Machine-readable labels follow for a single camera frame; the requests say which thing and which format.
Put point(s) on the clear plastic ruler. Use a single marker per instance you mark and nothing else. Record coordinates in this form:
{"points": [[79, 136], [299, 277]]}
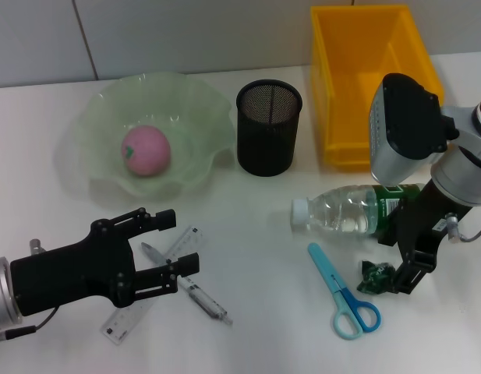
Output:
{"points": [[119, 323]]}

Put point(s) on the grey transparent pen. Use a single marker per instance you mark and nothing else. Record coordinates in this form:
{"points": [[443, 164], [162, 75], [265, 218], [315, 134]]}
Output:
{"points": [[209, 308]]}

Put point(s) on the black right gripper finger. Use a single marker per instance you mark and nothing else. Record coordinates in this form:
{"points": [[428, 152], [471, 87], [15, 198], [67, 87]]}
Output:
{"points": [[392, 231], [413, 274]]}

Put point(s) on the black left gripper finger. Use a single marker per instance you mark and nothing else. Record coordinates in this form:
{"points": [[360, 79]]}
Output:
{"points": [[164, 219], [187, 263]]}

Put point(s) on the black mesh pen holder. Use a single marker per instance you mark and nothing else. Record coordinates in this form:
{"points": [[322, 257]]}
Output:
{"points": [[267, 144]]}

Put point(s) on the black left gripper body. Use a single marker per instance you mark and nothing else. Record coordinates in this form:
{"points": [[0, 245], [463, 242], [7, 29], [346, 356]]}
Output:
{"points": [[68, 272]]}

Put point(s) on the blue scissors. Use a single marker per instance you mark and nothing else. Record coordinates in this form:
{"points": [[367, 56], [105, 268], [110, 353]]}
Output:
{"points": [[343, 300]]}

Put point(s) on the yellow plastic bin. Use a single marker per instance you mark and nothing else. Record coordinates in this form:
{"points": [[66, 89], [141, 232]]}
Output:
{"points": [[341, 97]]}

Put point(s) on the green wavy glass fruit bowl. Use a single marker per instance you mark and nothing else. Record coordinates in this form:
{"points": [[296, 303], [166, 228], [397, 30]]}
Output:
{"points": [[193, 128]]}

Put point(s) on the green plastic wrapper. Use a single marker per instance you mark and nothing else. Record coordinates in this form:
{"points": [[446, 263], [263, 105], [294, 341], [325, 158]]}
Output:
{"points": [[374, 276]]}

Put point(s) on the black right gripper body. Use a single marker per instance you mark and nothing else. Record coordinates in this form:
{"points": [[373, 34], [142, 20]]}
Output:
{"points": [[427, 218]]}

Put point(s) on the pink toy peach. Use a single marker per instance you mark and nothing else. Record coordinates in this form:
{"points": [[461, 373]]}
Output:
{"points": [[146, 150]]}

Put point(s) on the clear green-label water bottle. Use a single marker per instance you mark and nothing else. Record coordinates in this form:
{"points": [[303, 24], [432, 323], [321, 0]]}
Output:
{"points": [[333, 212]]}

